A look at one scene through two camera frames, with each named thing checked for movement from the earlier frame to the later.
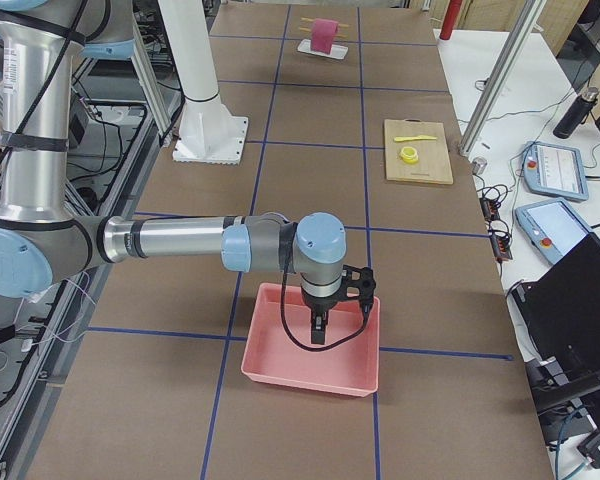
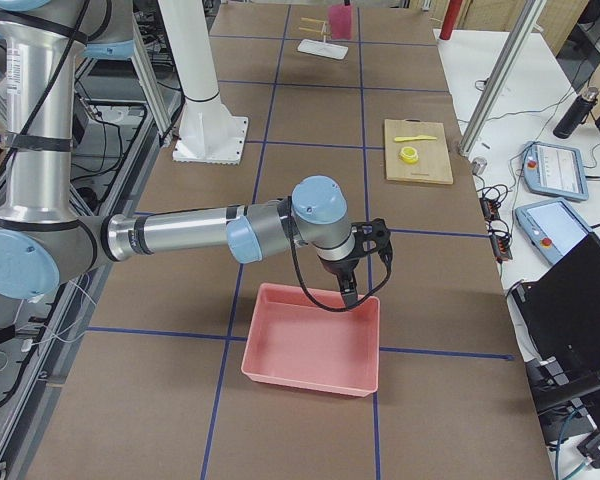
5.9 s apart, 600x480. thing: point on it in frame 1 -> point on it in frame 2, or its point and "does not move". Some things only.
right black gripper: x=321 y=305 -> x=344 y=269
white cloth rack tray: x=337 y=51 does not move
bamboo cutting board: x=434 y=159 does not move
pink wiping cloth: x=323 y=32 -> x=341 y=22
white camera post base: x=208 y=133 does not move
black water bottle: x=577 y=113 does not move
